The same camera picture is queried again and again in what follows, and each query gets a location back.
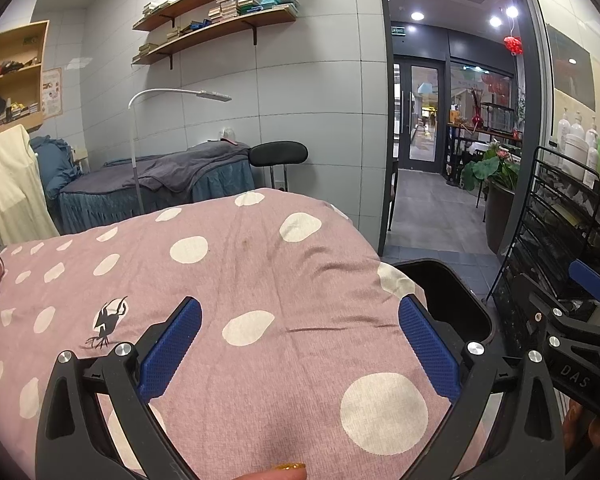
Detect pink polka dot blanket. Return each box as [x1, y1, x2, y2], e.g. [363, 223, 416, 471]
[0, 187, 481, 480]

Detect grey bed blanket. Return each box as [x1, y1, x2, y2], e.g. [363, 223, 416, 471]
[102, 140, 253, 196]

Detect cream robe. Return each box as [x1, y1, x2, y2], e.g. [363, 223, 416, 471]
[0, 124, 62, 247]

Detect blue duvet pile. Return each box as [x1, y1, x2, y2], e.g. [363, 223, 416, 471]
[29, 135, 83, 200]

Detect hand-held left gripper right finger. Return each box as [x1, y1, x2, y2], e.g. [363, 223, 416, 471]
[397, 295, 567, 480]

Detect blue skirted massage bed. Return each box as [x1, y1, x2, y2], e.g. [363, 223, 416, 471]
[57, 139, 256, 235]

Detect white floor lamp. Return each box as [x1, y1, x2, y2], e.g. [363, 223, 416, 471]
[126, 88, 232, 217]

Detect wall shelves with boxes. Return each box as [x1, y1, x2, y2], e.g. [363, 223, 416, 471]
[137, 0, 299, 57]

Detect person's left hand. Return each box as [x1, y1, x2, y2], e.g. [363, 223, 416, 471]
[239, 462, 309, 480]

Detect black padded stool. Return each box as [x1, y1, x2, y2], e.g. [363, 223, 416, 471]
[249, 141, 309, 193]

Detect black plastic bin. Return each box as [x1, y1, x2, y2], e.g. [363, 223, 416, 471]
[394, 257, 496, 347]

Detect wooden shelf cabinet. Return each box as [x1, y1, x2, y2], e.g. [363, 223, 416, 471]
[0, 20, 51, 138]

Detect red vase with sticks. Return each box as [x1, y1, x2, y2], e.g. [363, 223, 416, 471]
[469, 87, 485, 128]

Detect row of toiletry bottles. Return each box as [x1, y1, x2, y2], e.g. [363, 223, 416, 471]
[555, 106, 600, 201]

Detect potted green plant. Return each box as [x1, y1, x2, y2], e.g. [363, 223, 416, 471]
[461, 144, 523, 256]

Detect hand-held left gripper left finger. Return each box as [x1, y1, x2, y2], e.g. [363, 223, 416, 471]
[35, 296, 203, 480]

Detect black wire rack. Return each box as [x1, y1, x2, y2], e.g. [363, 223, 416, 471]
[485, 146, 600, 356]

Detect person's right hand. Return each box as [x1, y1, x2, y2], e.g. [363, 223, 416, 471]
[561, 401, 600, 467]

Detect wall poster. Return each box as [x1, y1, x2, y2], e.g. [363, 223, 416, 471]
[41, 66, 64, 119]

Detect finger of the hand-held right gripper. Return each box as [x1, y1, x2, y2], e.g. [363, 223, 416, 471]
[524, 282, 600, 361]
[568, 258, 600, 311]

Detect black console table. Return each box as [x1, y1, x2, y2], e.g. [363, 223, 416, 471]
[447, 120, 523, 173]

